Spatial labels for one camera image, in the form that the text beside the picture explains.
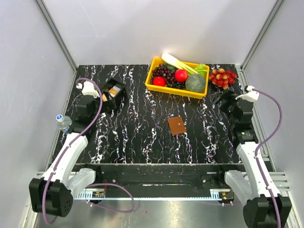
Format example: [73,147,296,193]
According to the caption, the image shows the black card box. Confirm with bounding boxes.
[102,79,126,112]

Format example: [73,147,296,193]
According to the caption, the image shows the brown leather card holder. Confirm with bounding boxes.
[168,116,186,136]

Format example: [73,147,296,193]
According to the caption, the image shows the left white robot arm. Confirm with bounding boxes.
[29,95,103,217]

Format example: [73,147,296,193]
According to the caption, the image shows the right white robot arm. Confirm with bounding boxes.
[214,88,292,228]

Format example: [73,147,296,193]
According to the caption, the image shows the red cherry cluster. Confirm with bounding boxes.
[208,68,237,90]

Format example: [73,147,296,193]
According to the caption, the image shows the green netted melon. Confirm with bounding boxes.
[185,74,206,93]

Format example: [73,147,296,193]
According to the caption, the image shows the clear plastic water bottle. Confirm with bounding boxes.
[56,114,72,134]

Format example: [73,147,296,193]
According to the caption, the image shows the red apple back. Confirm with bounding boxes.
[174,69,188,83]

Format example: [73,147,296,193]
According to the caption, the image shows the red apple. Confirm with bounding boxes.
[152,76,166,86]
[174,69,188,83]

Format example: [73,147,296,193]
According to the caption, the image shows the green cucumber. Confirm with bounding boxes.
[166,64,177,70]

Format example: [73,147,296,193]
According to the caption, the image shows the red apple front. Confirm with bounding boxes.
[152,76,166,86]

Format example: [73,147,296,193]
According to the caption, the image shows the dark purple grape bunch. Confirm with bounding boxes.
[150,64,185,90]

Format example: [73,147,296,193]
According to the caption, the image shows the white green leek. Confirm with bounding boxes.
[161,53,198,75]

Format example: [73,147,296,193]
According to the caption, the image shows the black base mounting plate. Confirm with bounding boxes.
[73,163,245,188]

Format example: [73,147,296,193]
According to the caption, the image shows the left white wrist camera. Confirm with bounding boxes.
[76,81,100,98]

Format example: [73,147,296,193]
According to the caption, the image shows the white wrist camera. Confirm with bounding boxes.
[235,85,259,102]
[76,81,100,98]

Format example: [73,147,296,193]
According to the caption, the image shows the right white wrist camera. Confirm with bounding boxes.
[235,85,259,102]

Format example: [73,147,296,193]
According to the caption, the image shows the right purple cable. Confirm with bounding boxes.
[251,88,283,228]

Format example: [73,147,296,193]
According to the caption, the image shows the aluminium frame rail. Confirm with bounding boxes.
[33,171,292,202]

